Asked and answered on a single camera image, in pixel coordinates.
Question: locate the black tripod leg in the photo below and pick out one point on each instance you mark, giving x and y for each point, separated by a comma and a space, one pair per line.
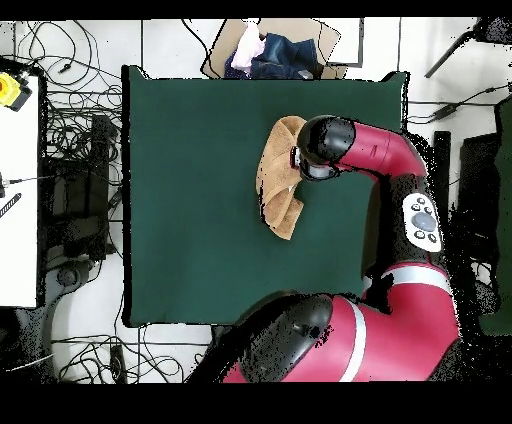
496, 30

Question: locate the pink garment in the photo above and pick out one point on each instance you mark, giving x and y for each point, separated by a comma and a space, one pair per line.
248, 48

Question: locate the dark green table cloth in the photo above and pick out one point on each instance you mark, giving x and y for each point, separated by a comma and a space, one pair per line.
192, 260

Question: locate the white desk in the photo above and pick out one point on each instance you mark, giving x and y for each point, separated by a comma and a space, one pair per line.
18, 248

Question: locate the orange terry towel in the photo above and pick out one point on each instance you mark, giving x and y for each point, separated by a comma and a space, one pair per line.
276, 176

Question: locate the black equipment stand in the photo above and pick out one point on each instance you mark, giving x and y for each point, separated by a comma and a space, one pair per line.
100, 160

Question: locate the black upright bar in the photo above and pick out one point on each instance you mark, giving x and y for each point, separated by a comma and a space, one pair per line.
442, 160

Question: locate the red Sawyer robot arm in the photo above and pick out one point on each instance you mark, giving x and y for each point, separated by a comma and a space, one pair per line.
400, 332

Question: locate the blue denim jeans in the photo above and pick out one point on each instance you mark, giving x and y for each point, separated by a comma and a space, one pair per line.
288, 56

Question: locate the grey round stand base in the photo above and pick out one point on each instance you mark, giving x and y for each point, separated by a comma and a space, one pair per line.
68, 276

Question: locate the brown cardboard box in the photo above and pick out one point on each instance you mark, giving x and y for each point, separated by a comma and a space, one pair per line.
298, 28

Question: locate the black power strip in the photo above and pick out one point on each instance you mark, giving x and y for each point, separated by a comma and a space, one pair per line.
118, 364

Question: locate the yellow emergency stop button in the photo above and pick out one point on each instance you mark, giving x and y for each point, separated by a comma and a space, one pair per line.
8, 90

